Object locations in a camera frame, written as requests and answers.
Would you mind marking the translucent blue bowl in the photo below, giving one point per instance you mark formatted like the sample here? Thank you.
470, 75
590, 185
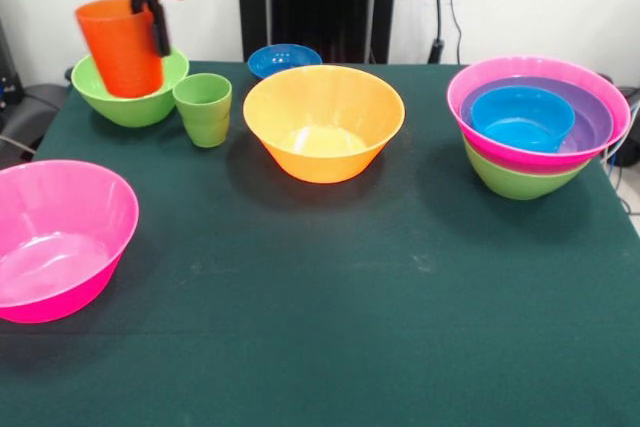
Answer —
520, 119

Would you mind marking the black equipment box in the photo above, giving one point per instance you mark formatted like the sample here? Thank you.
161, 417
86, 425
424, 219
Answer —
7, 67

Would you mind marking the green plastic bowl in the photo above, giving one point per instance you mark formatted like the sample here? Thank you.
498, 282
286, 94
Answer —
520, 187
130, 112

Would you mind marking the dark green tablecloth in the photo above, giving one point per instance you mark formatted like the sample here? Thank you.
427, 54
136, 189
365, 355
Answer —
320, 347

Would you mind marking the orange plastic bowl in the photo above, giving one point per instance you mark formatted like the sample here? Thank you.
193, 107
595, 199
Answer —
325, 107

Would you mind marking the purple plastic bowl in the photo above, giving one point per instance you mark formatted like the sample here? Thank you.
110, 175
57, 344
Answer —
592, 119

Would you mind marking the orange-red plastic cup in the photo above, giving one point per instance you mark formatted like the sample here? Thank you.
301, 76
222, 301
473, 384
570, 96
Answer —
120, 52

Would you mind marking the dark blue bowl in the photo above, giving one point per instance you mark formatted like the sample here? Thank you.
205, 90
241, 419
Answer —
280, 59

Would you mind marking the pink plastic bowl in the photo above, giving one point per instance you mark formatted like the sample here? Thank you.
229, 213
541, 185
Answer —
60, 227
525, 67

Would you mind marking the green plastic cup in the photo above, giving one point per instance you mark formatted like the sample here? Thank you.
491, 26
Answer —
205, 122

